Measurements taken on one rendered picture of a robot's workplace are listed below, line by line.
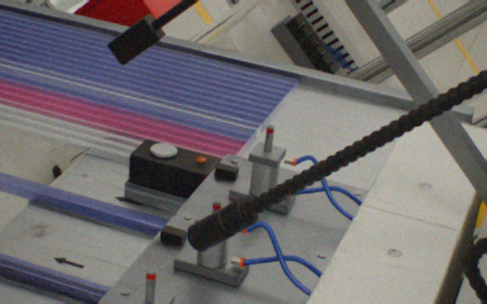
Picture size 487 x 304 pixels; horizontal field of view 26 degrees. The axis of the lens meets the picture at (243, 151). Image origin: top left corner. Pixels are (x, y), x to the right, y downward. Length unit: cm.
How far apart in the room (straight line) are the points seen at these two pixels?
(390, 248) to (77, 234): 28
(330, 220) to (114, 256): 18
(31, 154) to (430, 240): 176
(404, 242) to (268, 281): 11
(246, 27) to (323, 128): 107
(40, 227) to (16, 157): 153
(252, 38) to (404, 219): 137
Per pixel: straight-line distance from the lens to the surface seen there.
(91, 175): 100
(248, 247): 80
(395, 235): 80
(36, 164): 248
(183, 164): 93
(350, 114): 116
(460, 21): 194
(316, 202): 87
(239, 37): 213
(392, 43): 78
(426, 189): 87
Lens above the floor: 164
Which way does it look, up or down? 32 degrees down
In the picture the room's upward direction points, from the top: 59 degrees clockwise
